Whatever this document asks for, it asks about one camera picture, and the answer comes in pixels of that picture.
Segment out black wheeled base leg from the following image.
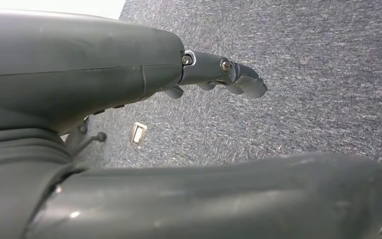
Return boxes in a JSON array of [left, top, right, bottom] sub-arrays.
[[64, 115, 108, 159]]

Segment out floor socket with lid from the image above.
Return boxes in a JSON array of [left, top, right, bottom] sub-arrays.
[[130, 121, 149, 148]]

